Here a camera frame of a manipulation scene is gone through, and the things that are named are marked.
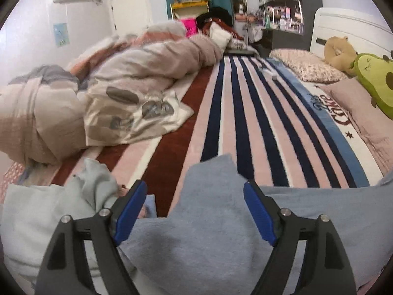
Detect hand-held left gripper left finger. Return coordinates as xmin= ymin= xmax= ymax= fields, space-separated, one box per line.
xmin=35 ymin=180 xmax=148 ymax=295

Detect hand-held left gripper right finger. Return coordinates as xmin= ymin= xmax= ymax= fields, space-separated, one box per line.
xmin=243 ymin=179 xmax=357 ymax=295

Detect grey-blue pants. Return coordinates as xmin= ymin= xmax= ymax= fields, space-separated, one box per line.
xmin=118 ymin=154 xmax=393 ymax=295

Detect striped bed blanket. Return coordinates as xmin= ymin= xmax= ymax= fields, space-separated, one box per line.
xmin=51 ymin=54 xmax=384 ymax=219

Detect light blue cloth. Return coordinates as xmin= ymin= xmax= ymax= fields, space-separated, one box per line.
xmin=0 ymin=158 xmax=121 ymax=283

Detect beige patterned duvet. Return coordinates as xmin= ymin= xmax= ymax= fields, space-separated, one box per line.
xmin=0 ymin=21 xmax=225 ymax=165

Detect pink pillow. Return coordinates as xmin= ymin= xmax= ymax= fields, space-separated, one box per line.
xmin=319 ymin=77 xmax=393 ymax=174

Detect floral pillow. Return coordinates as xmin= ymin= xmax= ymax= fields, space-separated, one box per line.
xmin=269 ymin=49 xmax=349 ymax=83

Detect avocado plush toy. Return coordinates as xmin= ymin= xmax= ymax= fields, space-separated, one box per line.
xmin=349 ymin=53 xmax=393 ymax=120

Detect brown plush toy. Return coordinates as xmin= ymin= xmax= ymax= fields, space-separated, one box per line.
xmin=324 ymin=36 xmax=358 ymax=70

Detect pink bag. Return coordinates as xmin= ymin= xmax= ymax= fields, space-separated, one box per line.
xmin=181 ymin=18 xmax=199 ymax=37

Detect pile of dark clothes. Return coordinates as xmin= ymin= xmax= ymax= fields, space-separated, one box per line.
xmin=196 ymin=7 xmax=244 ymax=42

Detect white door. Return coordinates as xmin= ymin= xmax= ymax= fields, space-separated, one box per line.
xmin=110 ymin=0 xmax=150 ymax=34

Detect white headboard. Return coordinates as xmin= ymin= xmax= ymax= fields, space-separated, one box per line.
xmin=309 ymin=7 xmax=393 ymax=59

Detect grey bookshelf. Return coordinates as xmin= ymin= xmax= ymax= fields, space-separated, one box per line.
xmin=256 ymin=0 xmax=321 ymax=51

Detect yellow shelf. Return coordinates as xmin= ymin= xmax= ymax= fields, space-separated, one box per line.
xmin=171 ymin=0 xmax=210 ymax=22

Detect wall poster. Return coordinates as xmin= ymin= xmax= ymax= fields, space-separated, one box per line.
xmin=53 ymin=23 xmax=69 ymax=48

